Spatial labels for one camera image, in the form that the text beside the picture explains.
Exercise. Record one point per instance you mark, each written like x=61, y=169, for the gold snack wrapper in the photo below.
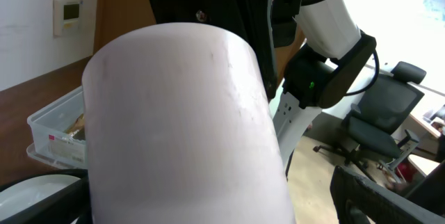
x=77, y=129

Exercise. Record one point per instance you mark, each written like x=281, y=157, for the white wall control panel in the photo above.
x=67, y=16

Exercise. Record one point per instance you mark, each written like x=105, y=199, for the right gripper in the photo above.
x=249, y=19

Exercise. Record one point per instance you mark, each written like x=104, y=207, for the pink plastic cup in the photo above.
x=178, y=130

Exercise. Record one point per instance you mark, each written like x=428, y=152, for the grey round plate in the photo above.
x=24, y=194

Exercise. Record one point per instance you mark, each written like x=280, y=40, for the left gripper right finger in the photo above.
x=357, y=199

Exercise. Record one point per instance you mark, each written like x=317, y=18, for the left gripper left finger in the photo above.
x=69, y=205

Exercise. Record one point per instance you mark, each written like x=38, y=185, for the clear plastic bin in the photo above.
x=53, y=138

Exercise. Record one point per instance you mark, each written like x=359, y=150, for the black office chair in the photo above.
x=382, y=110

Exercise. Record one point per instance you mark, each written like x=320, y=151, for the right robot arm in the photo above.
x=318, y=75

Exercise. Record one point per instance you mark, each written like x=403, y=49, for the round black serving tray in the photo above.
x=80, y=173

